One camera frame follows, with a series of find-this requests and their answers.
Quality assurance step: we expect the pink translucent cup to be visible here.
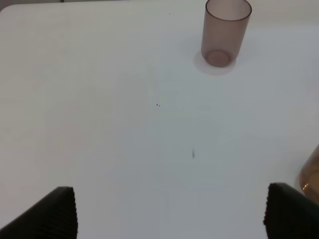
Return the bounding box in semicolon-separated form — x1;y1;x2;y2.
201;0;252;67

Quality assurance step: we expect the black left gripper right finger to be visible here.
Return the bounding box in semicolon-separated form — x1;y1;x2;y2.
263;183;319;239

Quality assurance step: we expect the orange translucent cup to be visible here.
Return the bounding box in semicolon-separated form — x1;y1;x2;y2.
299;146;319;203

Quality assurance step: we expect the white round coaster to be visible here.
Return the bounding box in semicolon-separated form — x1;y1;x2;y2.
193;51;236;76

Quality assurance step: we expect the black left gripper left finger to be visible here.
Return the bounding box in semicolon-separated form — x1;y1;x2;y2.
0;186;78;239

